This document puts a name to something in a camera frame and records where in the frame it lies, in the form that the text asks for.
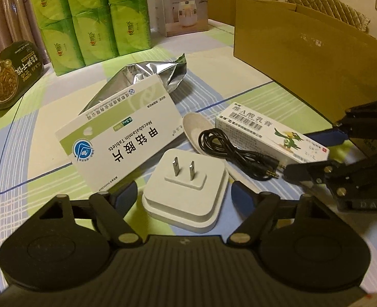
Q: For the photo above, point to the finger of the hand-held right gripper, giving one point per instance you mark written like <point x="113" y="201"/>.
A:
<point x="329" y="136"/>
<point x="303" y="171"/>

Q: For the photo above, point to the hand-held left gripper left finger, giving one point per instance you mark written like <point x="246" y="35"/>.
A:
<point x="126" y="198"/>

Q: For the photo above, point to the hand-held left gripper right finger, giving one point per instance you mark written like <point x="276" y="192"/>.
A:
<point x="239" y="195"/>

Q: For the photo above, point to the white power adapter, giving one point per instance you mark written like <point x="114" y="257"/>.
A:
<point x="188" y="198"/>

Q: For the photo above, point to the white tablet medicine box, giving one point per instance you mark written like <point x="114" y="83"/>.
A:
<point x="118" y="140"/>

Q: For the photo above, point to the white ointment box bird print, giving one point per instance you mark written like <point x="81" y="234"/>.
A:
<point x="258" y="124"/>

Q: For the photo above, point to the large brown cardboard box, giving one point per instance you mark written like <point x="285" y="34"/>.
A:
<point x="297" y="54"/>

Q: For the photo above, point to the silver foil bag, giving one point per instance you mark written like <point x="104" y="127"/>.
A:
<point x="150" y="73"/>

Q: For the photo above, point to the plaid cloth-covered desktop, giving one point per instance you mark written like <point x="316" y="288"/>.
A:
<point x="31" y="140"/>

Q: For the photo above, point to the white ceramic spoon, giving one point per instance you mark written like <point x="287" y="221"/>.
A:
<point x="193" y="126"/>

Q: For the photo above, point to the quilted beige chair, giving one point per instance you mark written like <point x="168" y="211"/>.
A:
<point x="335" y="9"/>

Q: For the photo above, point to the dark green instant rice bowl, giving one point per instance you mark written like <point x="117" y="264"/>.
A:
<point x="9" y="76"/>

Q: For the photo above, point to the stack of green tissue packs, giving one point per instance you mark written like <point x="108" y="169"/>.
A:
<point x="89" y="22"/>

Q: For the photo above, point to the white humidifier carton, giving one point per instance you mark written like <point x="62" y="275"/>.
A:
<point x="182" y="6"/>

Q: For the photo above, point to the brown curtain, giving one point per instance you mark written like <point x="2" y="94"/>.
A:
<point x="6" y="12"/>

